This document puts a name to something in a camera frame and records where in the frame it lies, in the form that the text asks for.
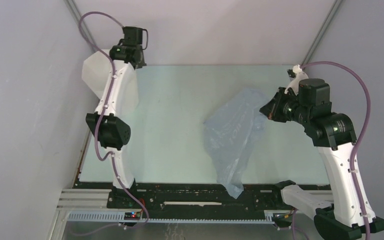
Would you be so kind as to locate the blue plastic trash bag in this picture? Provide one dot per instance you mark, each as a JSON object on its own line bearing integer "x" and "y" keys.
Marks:
{"x": 230, "y": 135}

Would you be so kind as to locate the white slotted cable duct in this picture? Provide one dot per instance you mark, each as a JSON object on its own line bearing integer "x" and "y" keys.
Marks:
{"x": 117, "y": 217}

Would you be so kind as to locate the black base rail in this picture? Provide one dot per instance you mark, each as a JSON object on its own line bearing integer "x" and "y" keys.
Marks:
{"x": 202, "y": 201}

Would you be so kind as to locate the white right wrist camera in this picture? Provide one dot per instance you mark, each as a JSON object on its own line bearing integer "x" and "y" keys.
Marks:
{"x": 297, "y": 74}

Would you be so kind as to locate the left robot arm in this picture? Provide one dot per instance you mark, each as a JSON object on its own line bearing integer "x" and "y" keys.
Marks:
{"x": 111, "y": 135}

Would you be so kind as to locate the small lit circuit board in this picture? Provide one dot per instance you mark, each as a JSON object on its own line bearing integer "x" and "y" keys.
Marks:
{"x": 132, "y": 216}

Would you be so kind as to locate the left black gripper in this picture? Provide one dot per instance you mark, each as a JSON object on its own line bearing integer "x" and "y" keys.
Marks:
{"x": 143, "y": 64}

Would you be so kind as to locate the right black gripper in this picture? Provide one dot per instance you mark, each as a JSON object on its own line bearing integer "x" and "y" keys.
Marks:
{"x": 272, "y": 109}

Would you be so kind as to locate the white translucent trash bin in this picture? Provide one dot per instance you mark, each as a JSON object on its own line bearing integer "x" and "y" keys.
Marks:
{"x": 119, "y": 91}

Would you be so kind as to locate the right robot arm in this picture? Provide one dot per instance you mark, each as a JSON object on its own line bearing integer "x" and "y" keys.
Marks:
{"x": 349, "y": 216}

